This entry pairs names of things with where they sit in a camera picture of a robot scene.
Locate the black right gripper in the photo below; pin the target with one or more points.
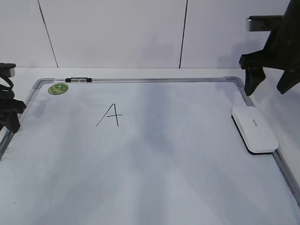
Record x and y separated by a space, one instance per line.
281 51

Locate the green round magnet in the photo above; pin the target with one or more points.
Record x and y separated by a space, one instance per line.
58 89

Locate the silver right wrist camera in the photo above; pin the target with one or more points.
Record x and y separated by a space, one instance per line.
258 23

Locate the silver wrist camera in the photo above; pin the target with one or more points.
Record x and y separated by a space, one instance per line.
7 69
258 23

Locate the white magnetic whiteboard grey frame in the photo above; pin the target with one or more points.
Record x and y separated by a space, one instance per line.
138 152

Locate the white whiteboard eraser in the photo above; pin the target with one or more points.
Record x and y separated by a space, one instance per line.
254 129

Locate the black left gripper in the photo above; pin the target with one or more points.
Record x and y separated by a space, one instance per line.
9 110

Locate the black silver board hanger clip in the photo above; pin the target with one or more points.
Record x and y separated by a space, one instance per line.
78 80

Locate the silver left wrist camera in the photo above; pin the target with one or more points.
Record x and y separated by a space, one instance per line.
7 69

